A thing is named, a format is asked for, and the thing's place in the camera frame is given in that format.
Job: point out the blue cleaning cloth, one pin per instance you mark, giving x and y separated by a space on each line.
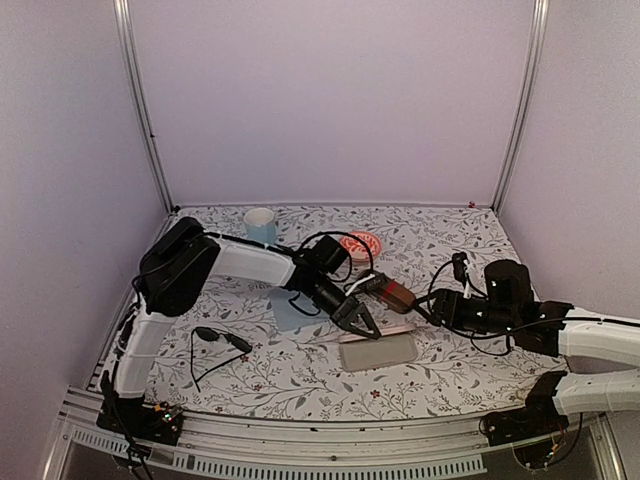
287 318

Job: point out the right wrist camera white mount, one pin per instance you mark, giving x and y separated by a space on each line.
460 263

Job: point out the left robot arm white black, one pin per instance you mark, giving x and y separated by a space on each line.
174 271

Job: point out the aluminium frame post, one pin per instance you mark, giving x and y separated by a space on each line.
124 25
532 63

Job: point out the red patterned small bowl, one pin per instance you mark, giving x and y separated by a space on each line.
360 245

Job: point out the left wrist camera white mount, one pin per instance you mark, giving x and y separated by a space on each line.
367 282

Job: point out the brown striped glasses case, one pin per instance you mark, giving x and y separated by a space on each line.
395 295

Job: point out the right aluminium frame post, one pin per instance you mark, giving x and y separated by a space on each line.
532 63

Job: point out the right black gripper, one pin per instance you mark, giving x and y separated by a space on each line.
446 298

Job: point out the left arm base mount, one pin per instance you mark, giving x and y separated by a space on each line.
161 423

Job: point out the floral patterned table mat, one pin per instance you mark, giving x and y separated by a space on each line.
226 355

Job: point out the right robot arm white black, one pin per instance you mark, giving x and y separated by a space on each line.
508 309

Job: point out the pink translucent plastic cup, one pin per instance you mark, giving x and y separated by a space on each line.
396 346

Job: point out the light blue paper cup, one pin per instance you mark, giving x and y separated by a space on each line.
260 225

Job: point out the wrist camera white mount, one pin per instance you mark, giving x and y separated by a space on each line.
367 282
460 263

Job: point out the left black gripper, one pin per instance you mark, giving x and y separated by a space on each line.
351 312

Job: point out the left aluminium frame post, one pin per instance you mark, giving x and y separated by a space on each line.
124 25

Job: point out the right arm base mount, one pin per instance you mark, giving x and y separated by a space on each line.
525 425

